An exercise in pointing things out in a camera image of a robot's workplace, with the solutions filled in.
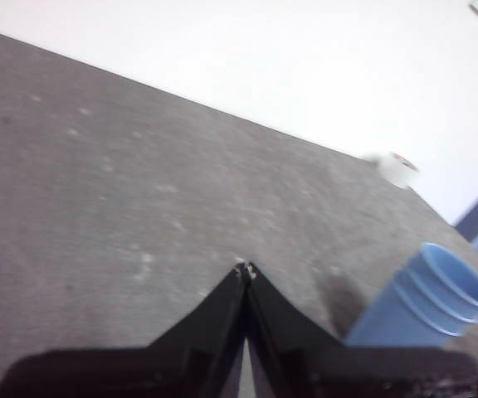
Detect blue ribbed plastic cup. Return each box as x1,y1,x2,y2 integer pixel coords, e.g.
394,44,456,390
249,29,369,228
407,242,478,323
344,279,466,348
394,268,478,333

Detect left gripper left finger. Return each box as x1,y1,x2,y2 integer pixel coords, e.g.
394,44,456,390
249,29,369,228
0,262,251,398

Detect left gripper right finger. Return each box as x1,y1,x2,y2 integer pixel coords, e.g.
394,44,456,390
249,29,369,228
245,262,478,398

